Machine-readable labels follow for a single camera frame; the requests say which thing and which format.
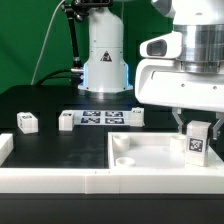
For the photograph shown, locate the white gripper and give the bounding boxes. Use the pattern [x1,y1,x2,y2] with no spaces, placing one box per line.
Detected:
[135,32,224,140]

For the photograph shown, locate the white square tabletop part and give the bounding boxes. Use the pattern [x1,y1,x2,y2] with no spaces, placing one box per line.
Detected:
[108,132,224,171]

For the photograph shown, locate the white U-shaped obstacle fence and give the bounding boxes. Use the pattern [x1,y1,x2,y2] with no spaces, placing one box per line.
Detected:
[0,133,224,195]

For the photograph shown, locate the fiducial marker sheet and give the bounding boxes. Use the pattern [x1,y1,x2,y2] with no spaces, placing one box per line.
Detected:
[75,110,130,126]

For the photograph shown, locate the black cable bundle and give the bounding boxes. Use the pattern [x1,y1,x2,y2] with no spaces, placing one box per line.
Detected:
[34,68,84,88]

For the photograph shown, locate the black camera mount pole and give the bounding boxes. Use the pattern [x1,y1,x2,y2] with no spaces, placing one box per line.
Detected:
[61,0,88,79]

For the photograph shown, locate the grey cable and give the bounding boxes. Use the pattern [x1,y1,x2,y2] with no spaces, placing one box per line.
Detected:
[30,0,67,86]

